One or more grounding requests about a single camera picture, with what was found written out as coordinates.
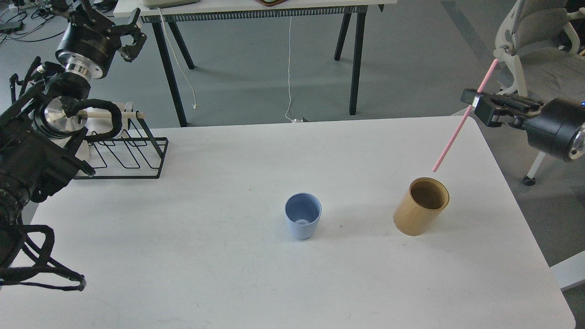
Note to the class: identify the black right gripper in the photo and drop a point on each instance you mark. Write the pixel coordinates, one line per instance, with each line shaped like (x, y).
(555, 127)

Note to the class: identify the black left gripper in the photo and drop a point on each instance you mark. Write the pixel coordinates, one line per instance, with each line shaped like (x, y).
(86, 36)

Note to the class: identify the blue plastic cup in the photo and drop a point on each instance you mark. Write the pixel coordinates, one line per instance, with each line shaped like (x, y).
(302, 211)

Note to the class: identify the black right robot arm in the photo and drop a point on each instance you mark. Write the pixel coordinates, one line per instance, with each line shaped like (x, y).
(555, 127)

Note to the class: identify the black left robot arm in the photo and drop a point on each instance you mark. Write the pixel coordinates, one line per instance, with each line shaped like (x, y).
(45, 126)

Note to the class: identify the beige device on table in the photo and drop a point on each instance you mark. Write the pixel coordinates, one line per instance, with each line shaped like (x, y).
(161, 4)

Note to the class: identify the white plastic container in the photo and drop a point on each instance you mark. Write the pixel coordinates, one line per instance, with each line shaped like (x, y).
(102, 123)

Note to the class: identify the white office chair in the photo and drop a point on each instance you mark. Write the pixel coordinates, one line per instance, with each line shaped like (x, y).
(539, 50)

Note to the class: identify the white background table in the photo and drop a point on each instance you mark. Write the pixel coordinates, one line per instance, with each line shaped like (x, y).
(165, 19)

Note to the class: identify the tan cylindrical holder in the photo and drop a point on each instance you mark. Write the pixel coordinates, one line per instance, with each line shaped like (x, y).
(424, 201)

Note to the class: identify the black wire rack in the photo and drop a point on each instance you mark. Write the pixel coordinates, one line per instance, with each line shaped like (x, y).
(135, 153)

